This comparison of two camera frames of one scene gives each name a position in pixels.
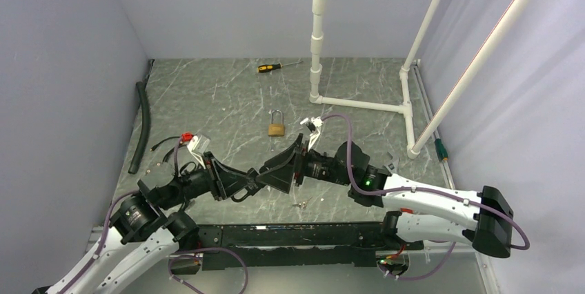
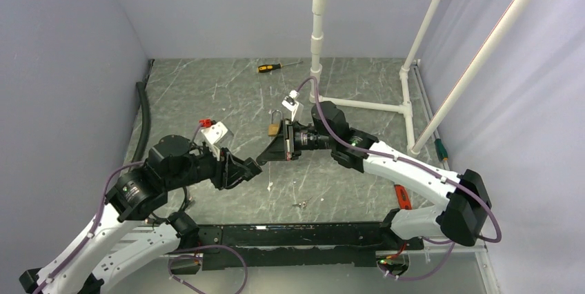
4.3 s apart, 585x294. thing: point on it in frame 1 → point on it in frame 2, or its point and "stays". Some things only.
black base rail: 294,244 stays
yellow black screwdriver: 272,67 stays
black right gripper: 281,176 → 283,146
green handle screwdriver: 441,152 stays
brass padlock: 276,130 stays
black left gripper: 228,178 → 232,167
